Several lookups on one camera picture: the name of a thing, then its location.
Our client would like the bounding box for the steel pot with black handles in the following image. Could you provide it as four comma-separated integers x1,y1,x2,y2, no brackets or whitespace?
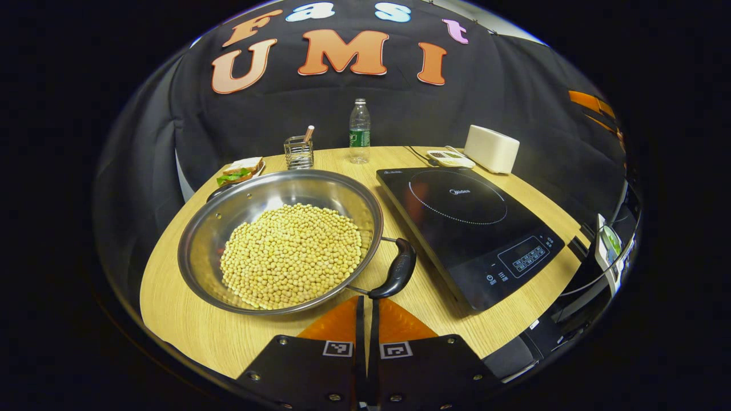
177,169,417,316

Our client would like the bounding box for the sandwich with lettuce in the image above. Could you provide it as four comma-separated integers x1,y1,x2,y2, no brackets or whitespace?
216,157,264,187

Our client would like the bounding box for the pile of soybeans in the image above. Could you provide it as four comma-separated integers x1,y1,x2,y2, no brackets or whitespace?
220,203,363,311

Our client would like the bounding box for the black induction cooktop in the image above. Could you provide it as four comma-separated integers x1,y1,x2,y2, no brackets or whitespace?
376,167,566,312

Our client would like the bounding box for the small white plate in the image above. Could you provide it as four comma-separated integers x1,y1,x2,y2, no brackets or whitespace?
220,162,267,187

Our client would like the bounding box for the black backdrop cloth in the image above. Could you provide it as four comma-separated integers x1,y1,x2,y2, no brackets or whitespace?
94,0,629,286

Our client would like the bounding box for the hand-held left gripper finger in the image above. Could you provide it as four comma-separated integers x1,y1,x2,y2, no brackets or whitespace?
368,297,500,410
237,296,366,410

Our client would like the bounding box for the clear plastic water bottle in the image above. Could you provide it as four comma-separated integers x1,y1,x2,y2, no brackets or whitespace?
349,98,371,165

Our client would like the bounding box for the white toaster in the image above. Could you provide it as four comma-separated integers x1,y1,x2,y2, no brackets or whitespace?
464,124,520,175

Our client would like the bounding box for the white divided dish with beans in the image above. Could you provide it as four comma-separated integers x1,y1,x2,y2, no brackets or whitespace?
426,150,476,170

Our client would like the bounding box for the black power cable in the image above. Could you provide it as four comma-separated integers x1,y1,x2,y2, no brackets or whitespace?
404,146,438,167

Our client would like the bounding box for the white device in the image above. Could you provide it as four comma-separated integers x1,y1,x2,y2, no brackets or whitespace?
594,214,625,295

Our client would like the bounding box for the wire mesh holder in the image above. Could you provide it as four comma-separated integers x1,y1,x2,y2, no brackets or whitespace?
284,135,314,171

